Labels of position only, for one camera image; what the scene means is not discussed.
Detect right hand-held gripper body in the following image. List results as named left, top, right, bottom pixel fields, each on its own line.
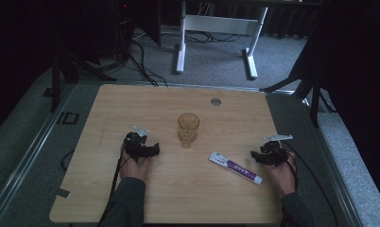
left=259, top=133, right=294, bottom=167

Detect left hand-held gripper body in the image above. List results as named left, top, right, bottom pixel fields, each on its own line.
left=123, top=125, right=153, bottom=164

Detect white purple toothpaste tube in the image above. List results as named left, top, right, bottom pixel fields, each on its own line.
left=208, top=150, right=264, bottom=185

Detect clear glass cup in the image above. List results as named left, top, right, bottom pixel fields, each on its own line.
left=177, top=113, right=200, bottom=148

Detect person's left hand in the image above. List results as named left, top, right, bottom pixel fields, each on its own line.
left=119, top=148, right=153, bottom=183

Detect person's right hand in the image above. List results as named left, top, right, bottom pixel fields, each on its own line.
left=264, top=151, right=298, bottom=199

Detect black stand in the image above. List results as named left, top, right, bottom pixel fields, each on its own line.
left=259, top=37, right=337, bottom=129
left=49, top=31, right=117, bottom=114

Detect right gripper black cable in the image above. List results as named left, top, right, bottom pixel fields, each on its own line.
left=281, top=140, right=339, bottom=227

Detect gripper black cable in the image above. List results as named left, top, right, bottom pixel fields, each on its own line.
left=281, top=140, right=339, bottom=227
left=96, top=148, right=132, bottom=227

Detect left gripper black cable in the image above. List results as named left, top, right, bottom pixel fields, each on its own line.
left=96, top=148, right=132, bottom=227

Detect black rectangular floor bracket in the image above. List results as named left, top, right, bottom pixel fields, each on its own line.
left=56, top=112, right=80, bottom=126

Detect black floor cables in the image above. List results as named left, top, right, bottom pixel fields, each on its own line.
left=113, top=29, right=243, bottom=88

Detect white metal desk frame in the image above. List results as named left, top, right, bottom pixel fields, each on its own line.
left=175, top=0, right=269, bottom=80

